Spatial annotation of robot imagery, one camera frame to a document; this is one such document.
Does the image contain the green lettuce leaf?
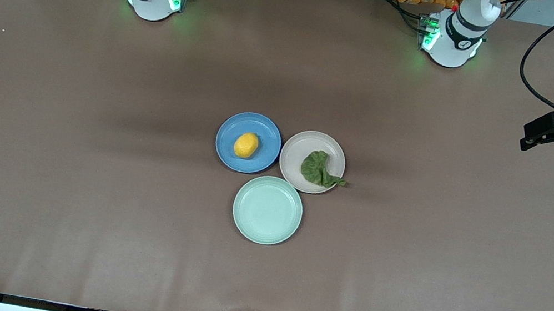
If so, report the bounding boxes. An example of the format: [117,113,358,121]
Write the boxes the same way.
[298,148,354,192]

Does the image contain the yellow lemon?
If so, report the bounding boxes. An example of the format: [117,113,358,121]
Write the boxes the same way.
[232,130,261,162]

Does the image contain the brown table cover sheet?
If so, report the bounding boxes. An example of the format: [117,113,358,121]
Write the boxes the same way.
[0,0,554,311]

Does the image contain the beige round plate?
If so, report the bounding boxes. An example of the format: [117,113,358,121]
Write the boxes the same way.
[274,126,351,199]

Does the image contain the blue round plate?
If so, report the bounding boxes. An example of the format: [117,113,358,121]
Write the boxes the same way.
[211,107,286,179]

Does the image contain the mint green round plate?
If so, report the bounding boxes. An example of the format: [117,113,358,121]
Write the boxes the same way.
[227,170,309,251]

